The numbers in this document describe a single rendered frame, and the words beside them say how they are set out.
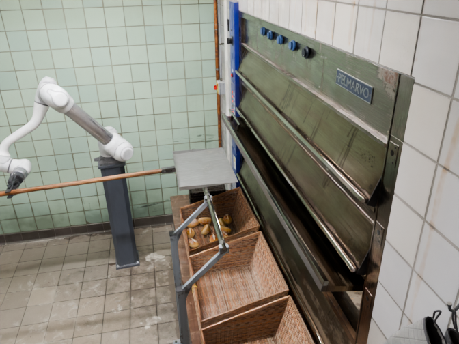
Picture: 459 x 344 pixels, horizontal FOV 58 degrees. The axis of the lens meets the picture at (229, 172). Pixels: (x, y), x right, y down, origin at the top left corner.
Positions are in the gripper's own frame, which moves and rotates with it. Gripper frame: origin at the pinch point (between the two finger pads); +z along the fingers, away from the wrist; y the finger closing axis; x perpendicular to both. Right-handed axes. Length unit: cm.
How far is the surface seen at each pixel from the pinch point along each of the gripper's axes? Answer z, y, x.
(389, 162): 151, -67, -158
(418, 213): 166, -60, -158
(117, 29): -122, -72, -74
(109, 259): -69, 117, -33
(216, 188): -40, 43, -133
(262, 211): 32, 23, -152
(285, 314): 97, 44, -145
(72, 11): -122, -89, -42
